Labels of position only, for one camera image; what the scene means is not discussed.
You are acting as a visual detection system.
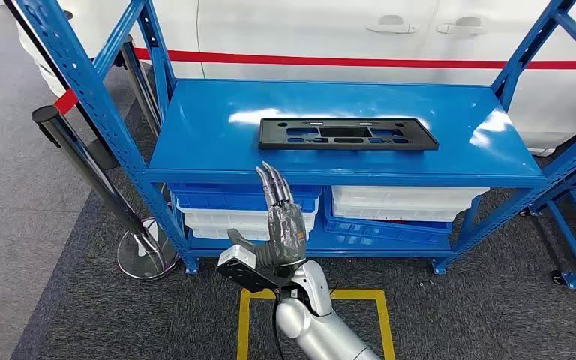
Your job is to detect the stanchion post with chrome base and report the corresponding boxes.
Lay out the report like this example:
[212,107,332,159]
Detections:
[31,105,180,281]

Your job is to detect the low white plastic bin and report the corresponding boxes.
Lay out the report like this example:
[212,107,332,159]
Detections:
[188,226,314,242]

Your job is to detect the thin black pole stand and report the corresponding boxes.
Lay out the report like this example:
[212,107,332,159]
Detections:
[2,0,120,171]

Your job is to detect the red barrier belt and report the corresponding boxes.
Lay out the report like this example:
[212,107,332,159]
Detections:
[53,47,576,116]

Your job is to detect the blue metal shelf rack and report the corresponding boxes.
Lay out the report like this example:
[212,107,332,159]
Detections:
[7,0,576,277]

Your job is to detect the white car door handle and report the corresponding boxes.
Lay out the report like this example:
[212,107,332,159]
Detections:
[436,16,488,36]
[365,14,420,35]

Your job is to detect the black plastic panel part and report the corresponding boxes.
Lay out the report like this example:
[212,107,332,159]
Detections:
[258,117,440,152]

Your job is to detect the grey stanchion post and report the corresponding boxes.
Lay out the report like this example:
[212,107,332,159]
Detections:
[118,34,165,140]

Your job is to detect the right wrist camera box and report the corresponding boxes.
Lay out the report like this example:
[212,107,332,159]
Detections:
[217,243,294,293]

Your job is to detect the yellow floor tape square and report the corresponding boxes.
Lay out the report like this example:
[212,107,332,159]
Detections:
[236,289,397,360]

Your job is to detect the white car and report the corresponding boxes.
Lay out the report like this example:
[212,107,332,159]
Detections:
[16,0,576,158]

